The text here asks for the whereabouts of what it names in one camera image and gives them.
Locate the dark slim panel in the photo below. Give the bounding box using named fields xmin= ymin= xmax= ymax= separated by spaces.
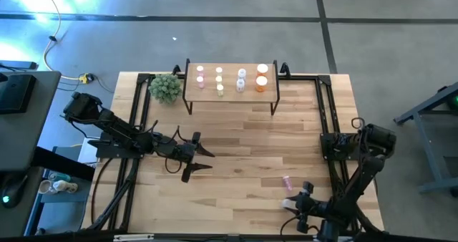
xmin=0 ymin=59 xmax=39 ymax=71

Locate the wooden shelf black metal frame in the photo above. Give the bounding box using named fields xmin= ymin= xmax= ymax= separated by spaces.
xmin=181 ymin=58 xmax=281 ymax=116

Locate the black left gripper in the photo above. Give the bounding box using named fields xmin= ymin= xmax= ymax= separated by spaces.
xmin=170 ymin=132 xmax=215 ymax=183

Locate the orange bottle with clear tape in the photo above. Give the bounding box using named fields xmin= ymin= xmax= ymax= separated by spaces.
xmin=255 ymin=75 xmax=269 ymax=93

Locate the teal object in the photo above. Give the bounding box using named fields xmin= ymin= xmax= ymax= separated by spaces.
xmin=48 ymin=173 xmax=72 ymax=183

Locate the white cup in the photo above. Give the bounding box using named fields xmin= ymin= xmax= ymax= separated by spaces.
xmin=38 ymin=179 xmax=54 ymax=195

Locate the black computer mouse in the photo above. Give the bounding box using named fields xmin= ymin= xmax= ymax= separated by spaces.
xmin=1 ymin=175 xmax=29 ymax=210

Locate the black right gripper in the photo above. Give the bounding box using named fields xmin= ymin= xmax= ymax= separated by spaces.
xmin=286 ymin=183 xmax=323 ymax=234

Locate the black metal table frame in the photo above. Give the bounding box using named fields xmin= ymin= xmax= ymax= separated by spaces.
xmin=81 ymin=72 xmax=386 ymax=242

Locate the cream bottle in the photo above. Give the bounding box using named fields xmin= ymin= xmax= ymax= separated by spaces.
xmin=53 ymin=180 xmax=79 ymax=194

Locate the blue grey cabinet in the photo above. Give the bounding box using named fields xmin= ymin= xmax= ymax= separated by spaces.
xmin=25 ymin=168 xmax=92 ymax=236

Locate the dark desk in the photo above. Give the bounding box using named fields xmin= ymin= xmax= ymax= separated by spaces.
xmin=0 ymin=147 xmax=96 ymax=238

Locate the black flat device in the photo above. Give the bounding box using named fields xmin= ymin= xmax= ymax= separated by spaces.
xmin=0 ymin=73 xmax=37 ymax=115

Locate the yellow floor cable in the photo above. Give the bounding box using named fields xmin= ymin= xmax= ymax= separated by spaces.
xmin=38 ymin=0 xmax=87 ymax=82

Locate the grey metal cart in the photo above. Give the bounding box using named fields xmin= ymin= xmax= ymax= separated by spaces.
xmin=393 ymin=81 xmax=458 ymax=197

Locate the grey desk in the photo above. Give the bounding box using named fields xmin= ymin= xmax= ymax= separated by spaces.
xmin=0 ymin=69 xmax=62 ymax=172

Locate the green potted plant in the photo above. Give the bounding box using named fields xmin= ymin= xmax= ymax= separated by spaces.
xmin=148 ymin=73 xmax=182 ymax=105

